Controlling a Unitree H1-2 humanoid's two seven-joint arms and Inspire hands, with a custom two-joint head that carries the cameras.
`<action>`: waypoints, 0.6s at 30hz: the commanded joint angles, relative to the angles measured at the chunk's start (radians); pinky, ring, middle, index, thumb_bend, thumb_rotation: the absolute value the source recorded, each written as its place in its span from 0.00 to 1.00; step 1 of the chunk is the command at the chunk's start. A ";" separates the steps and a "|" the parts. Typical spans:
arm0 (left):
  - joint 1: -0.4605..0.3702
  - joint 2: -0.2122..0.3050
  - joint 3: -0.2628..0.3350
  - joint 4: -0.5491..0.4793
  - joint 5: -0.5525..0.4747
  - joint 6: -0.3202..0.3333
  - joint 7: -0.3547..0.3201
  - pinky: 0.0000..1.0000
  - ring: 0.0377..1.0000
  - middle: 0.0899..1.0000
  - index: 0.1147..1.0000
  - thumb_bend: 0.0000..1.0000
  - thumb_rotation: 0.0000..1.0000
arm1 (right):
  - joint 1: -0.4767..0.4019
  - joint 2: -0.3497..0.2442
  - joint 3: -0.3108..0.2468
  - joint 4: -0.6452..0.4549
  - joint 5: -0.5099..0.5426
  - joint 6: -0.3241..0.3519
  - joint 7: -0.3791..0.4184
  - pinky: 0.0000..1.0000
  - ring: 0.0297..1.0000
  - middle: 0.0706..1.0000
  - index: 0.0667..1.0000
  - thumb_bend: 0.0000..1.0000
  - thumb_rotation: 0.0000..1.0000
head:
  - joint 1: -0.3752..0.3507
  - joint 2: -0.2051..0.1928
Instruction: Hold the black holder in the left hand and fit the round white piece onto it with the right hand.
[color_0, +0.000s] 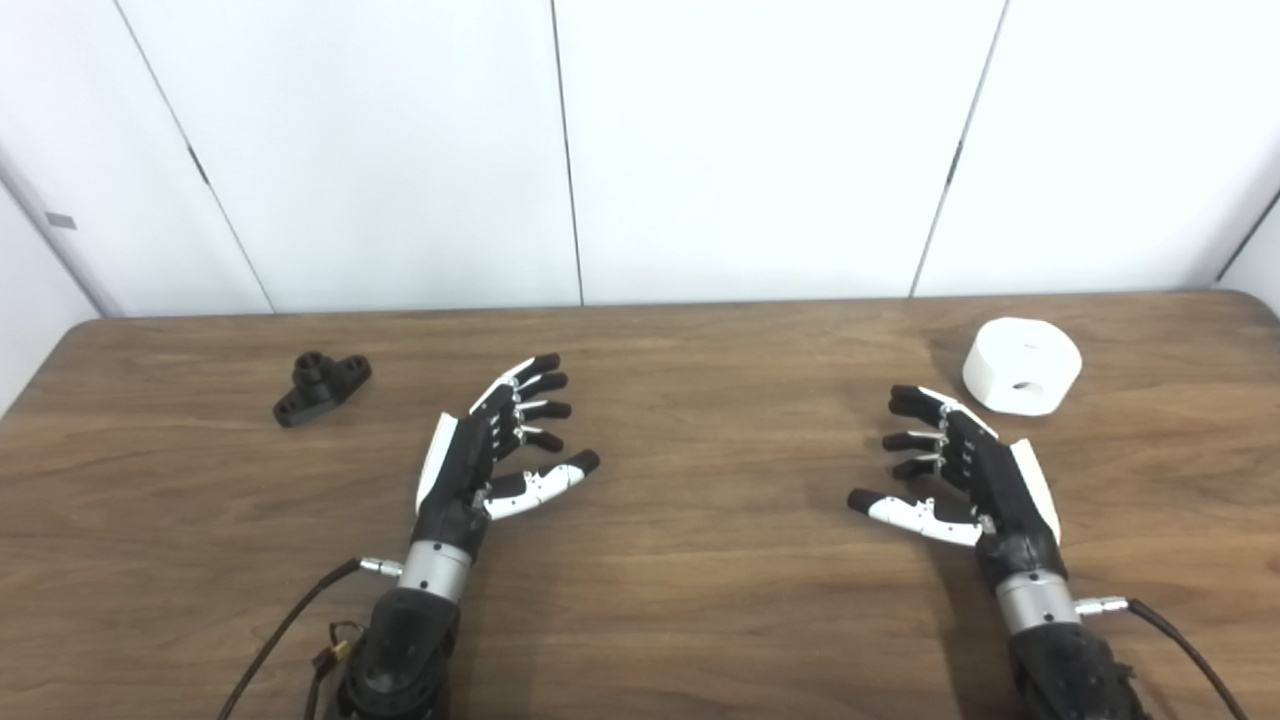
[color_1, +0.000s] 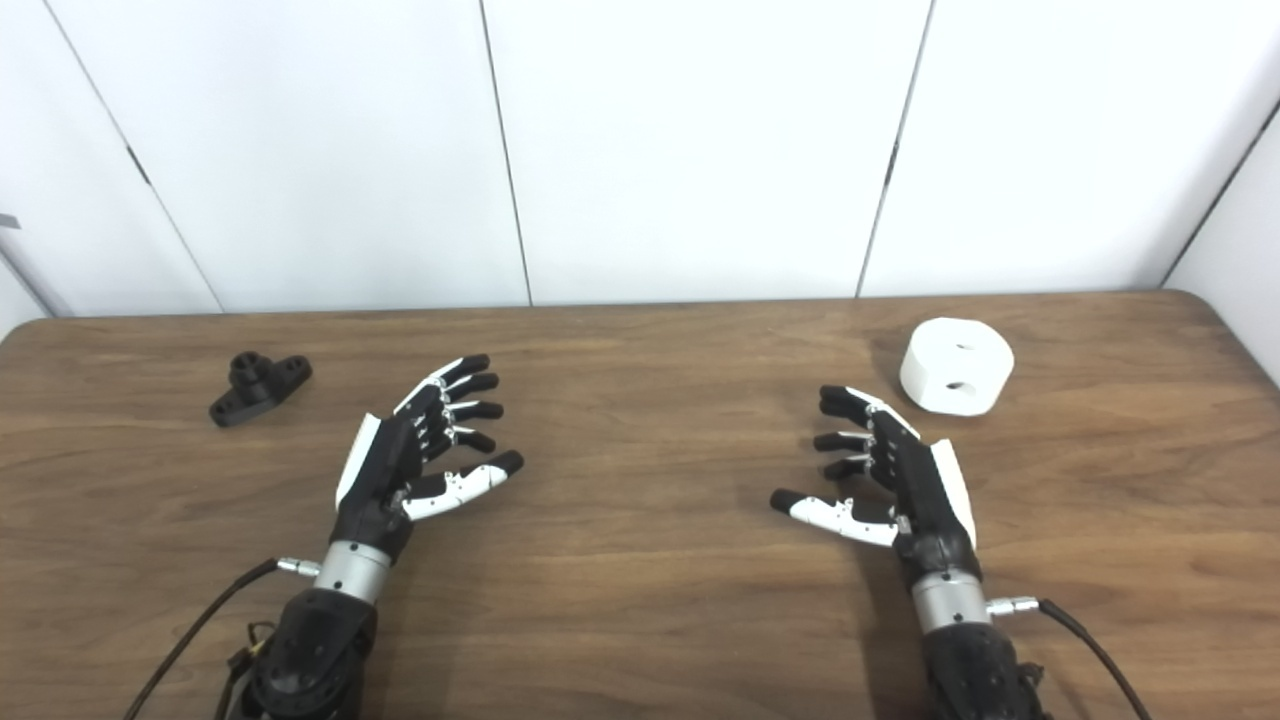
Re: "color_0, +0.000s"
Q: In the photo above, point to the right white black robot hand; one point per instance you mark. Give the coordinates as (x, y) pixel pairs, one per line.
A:
(1000, 490)

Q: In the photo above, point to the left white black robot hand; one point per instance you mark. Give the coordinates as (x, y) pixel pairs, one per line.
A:
(455, 470)

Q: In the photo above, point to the round white piece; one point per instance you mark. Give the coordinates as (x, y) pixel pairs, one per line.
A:
(1010, 355)

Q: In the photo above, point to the black flanged holder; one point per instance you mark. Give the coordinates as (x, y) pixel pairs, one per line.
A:
(320, 390)

